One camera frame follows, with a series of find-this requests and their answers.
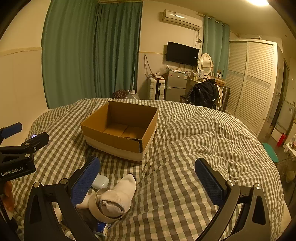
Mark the small grey fridge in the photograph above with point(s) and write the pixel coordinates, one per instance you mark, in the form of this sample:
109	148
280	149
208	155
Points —
176	87

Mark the ceiling lamp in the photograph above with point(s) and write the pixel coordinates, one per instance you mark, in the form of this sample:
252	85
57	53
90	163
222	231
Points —
263	1

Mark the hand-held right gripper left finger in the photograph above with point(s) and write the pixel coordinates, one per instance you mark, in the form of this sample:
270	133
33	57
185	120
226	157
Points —
85	179

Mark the cardboard box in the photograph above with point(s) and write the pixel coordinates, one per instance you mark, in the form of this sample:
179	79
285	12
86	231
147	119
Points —
113	144

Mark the red fire extinguisher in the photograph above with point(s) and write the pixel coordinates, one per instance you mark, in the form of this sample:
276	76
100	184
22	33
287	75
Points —
281	140

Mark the black backpack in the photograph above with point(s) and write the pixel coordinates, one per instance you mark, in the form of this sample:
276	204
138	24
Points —
204	92

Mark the black wall television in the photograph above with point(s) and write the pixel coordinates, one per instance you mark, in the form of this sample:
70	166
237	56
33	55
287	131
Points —
182	53

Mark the wooden dressing table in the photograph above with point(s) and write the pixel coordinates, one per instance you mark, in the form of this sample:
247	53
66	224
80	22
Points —
194	82

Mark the narrow green curtain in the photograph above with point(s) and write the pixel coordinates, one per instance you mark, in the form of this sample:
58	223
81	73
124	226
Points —
216	46

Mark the blue and white packet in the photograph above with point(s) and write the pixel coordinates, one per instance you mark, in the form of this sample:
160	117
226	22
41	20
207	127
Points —
101	226

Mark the white louvred wardrobe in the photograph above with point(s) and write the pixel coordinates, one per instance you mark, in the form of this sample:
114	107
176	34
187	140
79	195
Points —
252	83

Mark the clear water jug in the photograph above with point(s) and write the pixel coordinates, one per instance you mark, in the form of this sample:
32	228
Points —
133	95

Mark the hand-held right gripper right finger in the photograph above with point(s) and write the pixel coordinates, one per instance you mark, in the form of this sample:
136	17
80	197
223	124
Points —
209	183

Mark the plain white sock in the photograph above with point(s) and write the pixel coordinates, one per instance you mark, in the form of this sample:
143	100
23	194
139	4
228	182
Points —
83	204

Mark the person's left hand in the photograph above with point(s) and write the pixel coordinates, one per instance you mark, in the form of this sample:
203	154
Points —
9	197

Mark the white suitcase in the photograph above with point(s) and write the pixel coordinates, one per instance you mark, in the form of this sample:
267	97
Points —
156	89

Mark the dark patterned bag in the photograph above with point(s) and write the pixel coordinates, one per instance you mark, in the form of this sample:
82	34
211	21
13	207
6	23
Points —
119	94

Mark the dark chair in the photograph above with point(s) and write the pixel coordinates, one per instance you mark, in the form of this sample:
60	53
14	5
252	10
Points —
184	98

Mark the white sock with dark cuff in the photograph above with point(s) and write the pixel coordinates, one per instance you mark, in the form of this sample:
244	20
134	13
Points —
120	194

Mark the white earbuds case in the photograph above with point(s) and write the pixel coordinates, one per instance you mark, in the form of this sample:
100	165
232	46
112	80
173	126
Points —
100	182

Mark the brown suitcase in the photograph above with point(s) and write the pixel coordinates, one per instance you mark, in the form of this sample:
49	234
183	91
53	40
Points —
224	99

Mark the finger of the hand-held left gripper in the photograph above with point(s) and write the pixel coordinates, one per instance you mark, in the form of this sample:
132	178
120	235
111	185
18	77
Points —
12	129
38	140

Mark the clear plastic bag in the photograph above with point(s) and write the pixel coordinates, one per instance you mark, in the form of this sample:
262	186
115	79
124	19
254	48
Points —
163	69

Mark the green checked blanket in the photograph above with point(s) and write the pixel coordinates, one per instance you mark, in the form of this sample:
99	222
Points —
185	139

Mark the green oval board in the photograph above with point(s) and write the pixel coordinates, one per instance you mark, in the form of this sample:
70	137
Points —
270	152

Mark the oval white mirror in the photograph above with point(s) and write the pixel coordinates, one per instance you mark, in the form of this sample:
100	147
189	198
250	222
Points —
205	63

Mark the white air conditioner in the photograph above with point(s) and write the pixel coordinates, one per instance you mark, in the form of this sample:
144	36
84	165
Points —
181	19

